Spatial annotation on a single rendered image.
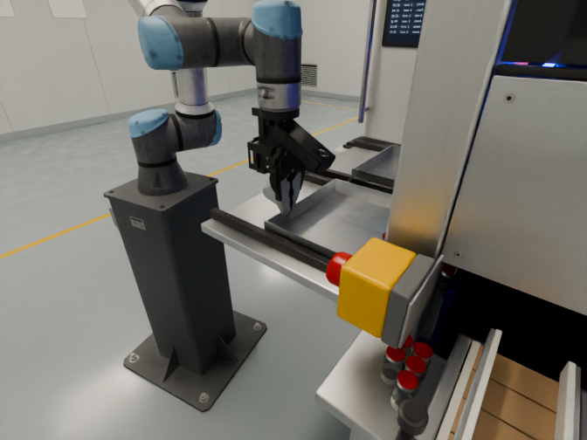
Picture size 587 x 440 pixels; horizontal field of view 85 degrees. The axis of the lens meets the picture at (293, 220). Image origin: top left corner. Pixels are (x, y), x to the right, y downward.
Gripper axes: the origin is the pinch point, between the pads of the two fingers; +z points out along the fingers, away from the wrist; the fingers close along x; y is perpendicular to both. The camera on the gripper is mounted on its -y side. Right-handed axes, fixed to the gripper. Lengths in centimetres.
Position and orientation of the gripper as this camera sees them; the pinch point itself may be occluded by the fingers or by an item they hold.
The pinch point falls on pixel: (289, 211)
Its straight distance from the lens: 65.4
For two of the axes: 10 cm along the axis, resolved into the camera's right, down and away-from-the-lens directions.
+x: -6.2, 4.0, -6.7
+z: 0.0, 8.6, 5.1
